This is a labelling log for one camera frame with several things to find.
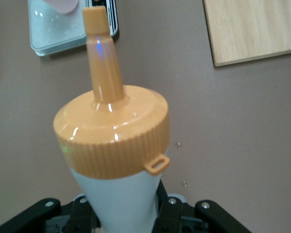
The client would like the pink plastic cup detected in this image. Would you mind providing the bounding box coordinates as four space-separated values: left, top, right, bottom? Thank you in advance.
42 0 80 14

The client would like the sauce bottle with orange cap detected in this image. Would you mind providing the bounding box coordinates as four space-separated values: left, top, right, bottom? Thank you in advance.
52 5 171 233

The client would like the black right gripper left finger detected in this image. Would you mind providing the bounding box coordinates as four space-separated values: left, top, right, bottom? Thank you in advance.
0 193 102 233

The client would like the silver digital kitchen scale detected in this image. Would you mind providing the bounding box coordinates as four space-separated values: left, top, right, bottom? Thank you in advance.
28 0 120 57

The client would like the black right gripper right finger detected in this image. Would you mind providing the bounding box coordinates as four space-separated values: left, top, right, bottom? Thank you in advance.
156 180 252 233

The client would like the wooden cutting board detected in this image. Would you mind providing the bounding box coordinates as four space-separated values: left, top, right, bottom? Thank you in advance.
202 0 291 67

